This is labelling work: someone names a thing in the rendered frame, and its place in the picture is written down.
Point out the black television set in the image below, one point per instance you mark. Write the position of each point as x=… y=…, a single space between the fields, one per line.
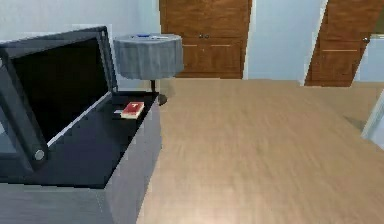
x=56 y=83

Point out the white flat object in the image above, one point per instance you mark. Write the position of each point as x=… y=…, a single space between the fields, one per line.
x=159 y=37

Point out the dark grey television cabinet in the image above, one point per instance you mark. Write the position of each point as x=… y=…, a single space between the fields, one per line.
x=110 y=160

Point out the brown wooden cupboard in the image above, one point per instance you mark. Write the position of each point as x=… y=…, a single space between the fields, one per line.
x=206 y=40

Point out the round table with grey cloth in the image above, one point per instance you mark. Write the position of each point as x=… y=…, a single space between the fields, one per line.
x=148 y=56

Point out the red book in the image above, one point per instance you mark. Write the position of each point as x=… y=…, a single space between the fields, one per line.
x=133 y=109

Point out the brown wooden room door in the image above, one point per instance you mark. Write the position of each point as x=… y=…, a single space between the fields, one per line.
x=340 y=46

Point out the metal door knob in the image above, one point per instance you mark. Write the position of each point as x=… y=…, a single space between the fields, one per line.
x=366 y=39

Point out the blue object on table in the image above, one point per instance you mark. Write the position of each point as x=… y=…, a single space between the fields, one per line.
x=142 y=35

